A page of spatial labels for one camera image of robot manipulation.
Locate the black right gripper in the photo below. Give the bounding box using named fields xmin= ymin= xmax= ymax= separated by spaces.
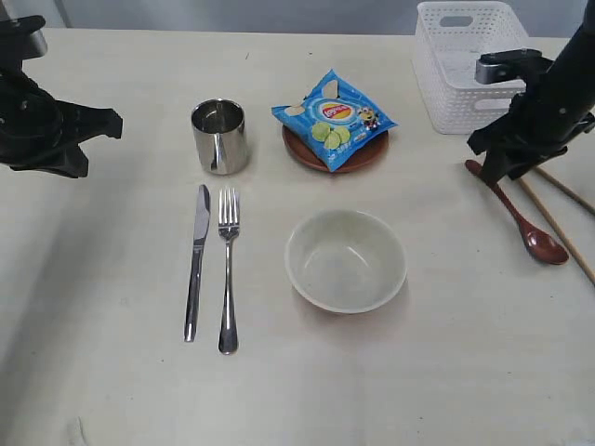
xmin=1 ymin=72 xmax=123 ymax=178

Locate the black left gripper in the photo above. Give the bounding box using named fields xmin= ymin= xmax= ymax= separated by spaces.
xmin=468 ymin=50 xmax=594 ymax=184

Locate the wooden chopstick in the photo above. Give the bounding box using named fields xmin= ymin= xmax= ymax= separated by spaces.
xmin=517 ymin=179 xmax=594 ymax=283
xmin=533 ymin=167 xmax=595 ymax=216

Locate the brown wooden spoon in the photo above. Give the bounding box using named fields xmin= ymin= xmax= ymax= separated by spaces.
xmin=488 ymin=184 xmax=569 ymax=266

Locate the white perforated plastic basket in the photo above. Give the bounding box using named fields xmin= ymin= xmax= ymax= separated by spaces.
xmin=412 ymin=1 xmax=529 ymax=135

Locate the silver table knife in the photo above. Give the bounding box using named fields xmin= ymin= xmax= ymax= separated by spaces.
xmin=183 ymin=184 xmax=210 ymax=343

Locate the brown round plate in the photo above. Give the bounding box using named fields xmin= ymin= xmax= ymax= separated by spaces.
xmin=282 ymin=126 xmax=390 ymax=175

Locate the blue Lay's chips bag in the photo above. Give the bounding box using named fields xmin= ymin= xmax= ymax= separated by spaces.
xmin=271 ymin=70 xmax=397 ymax=172

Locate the speckled white ceramic bowl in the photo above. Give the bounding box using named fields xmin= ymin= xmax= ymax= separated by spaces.
xmin=284 ymin=209 xmax=407 ymax=315

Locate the silver metal fork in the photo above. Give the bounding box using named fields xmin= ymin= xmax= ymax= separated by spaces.
xmin=218 ymin=188 xmax=240 ymax=355

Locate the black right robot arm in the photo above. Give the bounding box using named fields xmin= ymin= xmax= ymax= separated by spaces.
xmin=1 ymin=15 xmax=123 ymax=178

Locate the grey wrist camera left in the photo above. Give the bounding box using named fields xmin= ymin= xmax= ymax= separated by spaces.
xmin=475 ymin=48 xmax=549 ymax=85

